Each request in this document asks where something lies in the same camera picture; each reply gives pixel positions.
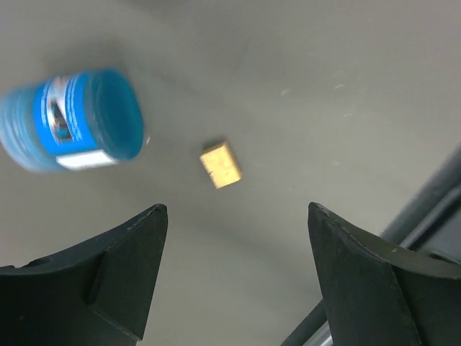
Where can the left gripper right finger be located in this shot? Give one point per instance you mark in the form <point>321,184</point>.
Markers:
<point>378,293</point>

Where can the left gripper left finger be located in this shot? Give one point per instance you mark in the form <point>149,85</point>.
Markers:
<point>98,292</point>

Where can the blue jar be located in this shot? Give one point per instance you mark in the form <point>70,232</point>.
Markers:
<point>72,122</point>

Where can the small yellow eraser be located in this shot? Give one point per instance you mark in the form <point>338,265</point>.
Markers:
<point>221,165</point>

